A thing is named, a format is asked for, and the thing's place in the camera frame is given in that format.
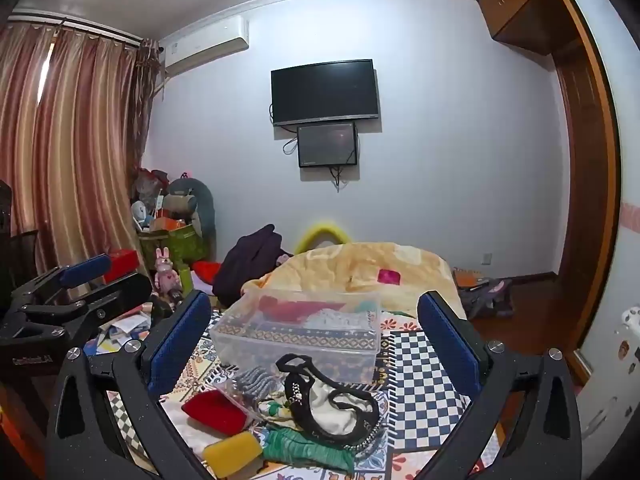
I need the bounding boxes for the patterned bed sheet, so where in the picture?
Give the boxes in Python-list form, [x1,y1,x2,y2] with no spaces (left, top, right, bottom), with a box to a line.
[85,305,506,480]

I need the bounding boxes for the white curtain rail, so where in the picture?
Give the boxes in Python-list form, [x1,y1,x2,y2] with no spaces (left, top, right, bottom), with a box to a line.
[7,10,143,43]

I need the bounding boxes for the black wall television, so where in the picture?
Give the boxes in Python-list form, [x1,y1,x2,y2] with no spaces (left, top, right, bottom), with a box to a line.
[271,59,377,127]

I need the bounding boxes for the dark purple coat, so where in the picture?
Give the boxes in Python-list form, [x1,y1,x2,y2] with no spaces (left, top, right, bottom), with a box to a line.
[212,224,283,308]

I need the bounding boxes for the red fabric pouch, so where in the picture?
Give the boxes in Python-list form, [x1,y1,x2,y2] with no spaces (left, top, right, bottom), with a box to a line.
[181,389,251,437]

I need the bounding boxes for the brown wooden door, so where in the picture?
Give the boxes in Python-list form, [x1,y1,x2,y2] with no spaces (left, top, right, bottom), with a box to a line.
[552,55,608,306]

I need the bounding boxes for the pile of papers and books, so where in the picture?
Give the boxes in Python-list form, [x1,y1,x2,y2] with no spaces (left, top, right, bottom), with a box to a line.
[85,300,153,356]

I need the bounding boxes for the yellow blanket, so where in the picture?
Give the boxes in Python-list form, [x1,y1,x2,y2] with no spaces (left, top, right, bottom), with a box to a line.
[241,241,468,321]

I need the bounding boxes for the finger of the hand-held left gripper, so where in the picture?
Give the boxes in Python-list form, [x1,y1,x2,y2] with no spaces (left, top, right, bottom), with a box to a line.
[12,254,112,311]
[20,274,153,341]

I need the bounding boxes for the yellow sponge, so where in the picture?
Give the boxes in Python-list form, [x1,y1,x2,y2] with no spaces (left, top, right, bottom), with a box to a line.
[202,431,264,479]

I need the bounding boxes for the green knitted cloth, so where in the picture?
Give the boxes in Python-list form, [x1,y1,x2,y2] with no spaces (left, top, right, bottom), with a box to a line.
[260,427,358,473]

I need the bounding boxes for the white air conditioner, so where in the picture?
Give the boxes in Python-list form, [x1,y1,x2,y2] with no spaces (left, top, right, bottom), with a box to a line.
[159,15,250,71]

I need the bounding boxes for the striped brown curtain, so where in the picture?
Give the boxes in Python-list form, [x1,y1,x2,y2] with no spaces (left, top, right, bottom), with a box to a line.
[0,22,161,291]

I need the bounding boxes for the red box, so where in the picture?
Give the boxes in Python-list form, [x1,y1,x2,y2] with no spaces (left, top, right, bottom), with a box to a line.
[102,248,140,283]

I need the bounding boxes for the green storage box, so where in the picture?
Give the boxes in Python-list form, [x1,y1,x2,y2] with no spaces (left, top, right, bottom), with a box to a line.
[139,222,210,268]

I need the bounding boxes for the clear plastic storage box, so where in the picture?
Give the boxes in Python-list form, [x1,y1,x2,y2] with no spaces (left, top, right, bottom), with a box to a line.
[209,287,383,386]

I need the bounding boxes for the small black monitor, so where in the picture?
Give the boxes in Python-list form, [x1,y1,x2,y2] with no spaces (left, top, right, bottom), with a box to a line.
[297,121,358,168]

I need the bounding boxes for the pink rabbit toy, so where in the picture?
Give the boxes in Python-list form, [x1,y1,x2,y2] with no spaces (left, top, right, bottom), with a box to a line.
[154,247,181,293]

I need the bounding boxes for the white black-trimmed cloth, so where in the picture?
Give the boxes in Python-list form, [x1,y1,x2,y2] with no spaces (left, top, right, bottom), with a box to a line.
[276,353,383,453]

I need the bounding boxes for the yellow foam noodle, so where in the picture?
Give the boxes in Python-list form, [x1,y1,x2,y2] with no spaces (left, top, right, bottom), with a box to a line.
[293,220,353,256]

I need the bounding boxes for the red cloth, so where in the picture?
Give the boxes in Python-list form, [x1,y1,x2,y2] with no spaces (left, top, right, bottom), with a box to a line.
[192,260,221,283]

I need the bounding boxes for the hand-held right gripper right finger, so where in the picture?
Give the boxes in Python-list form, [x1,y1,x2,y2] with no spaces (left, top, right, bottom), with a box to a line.
[417,290,583,480]

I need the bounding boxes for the red plastic bag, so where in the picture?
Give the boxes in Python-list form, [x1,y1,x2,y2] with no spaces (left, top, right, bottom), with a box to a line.
[137,167,168,191]

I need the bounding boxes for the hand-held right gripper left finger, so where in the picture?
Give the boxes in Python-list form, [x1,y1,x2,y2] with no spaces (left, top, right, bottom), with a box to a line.
[45,290,221,480]

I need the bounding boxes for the wooden upper cabinet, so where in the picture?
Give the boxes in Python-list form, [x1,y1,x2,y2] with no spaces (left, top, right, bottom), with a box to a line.
[475,0,566,56]

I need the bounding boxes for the clear bag with striped fabric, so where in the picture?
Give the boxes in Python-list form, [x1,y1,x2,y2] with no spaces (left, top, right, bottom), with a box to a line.
[220,366,286,418]

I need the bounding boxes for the grey plush toy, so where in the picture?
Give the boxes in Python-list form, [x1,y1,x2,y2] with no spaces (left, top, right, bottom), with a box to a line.
[167,175,216,241]

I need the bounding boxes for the red fabric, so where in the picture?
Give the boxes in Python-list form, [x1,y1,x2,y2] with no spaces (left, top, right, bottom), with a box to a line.
[259,296,321,322]

